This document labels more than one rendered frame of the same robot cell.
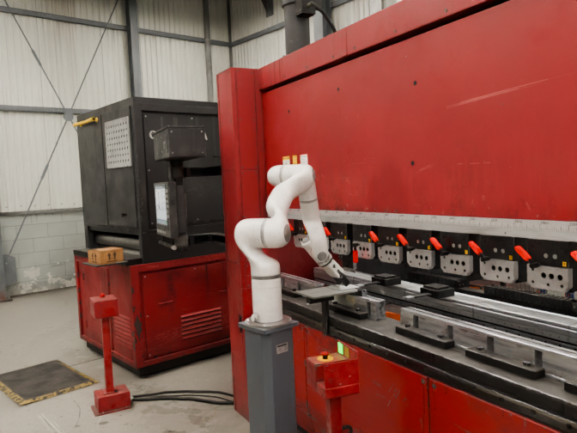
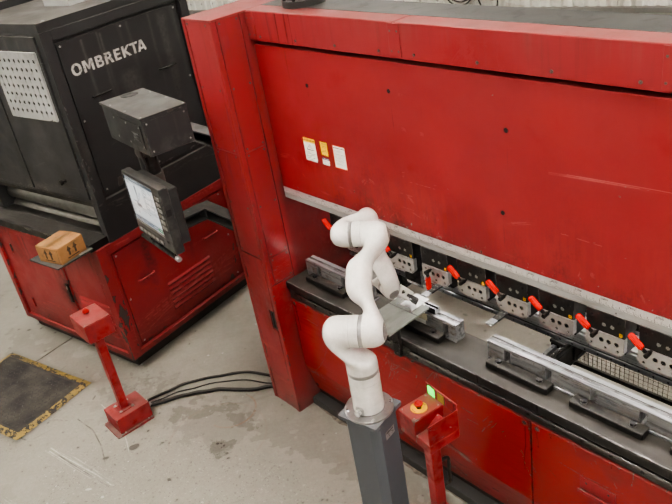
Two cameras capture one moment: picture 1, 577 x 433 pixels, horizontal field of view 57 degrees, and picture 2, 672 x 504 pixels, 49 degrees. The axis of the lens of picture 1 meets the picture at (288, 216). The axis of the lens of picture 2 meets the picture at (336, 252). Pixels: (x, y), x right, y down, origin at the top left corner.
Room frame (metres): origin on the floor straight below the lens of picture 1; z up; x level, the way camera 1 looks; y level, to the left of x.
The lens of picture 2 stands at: (-0.03, 0.44, 2.91)
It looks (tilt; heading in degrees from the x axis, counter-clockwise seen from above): 29 degrees down; 352
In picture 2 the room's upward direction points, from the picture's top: 10 degrees counter-clockwise
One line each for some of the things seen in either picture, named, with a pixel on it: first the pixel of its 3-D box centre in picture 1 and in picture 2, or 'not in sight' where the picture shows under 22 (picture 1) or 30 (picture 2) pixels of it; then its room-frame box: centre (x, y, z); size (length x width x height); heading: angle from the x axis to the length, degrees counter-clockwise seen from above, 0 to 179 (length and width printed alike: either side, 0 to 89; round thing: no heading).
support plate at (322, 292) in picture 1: (326, 291); (395, 315); (2.70, -0.18, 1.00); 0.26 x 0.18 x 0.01; 119
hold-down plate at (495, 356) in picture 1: (502, 362); (607, 416); (1.86, -0.74, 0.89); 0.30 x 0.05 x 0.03; 29
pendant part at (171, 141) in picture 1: (180, 192); (163, 180); (3.64, 0.73, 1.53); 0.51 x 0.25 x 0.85; 25
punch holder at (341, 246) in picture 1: (344, 237); (407, 250); (2.79, -0.29, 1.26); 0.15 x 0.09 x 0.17; 29
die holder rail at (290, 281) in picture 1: (298, 285); (341, 278); (3.25, -0.04, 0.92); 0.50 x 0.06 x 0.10; 29
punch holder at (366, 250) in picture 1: (368, 240); (440, 263); (2.62, -0.39, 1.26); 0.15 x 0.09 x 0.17; 29
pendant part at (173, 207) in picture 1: (170, 209); (158, 207); (3.56, 0.78, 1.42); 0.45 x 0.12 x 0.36; 25
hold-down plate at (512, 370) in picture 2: (423, 336); (518, 374); (2.21, -0.55, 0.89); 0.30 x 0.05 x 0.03; 29
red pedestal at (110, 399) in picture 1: (106, 350); (109, 368); (3.75, 1.34, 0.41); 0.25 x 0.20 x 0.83; 119
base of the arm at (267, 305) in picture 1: (267, 299); (366, 389); (2.14, 0.10, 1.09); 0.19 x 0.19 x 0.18
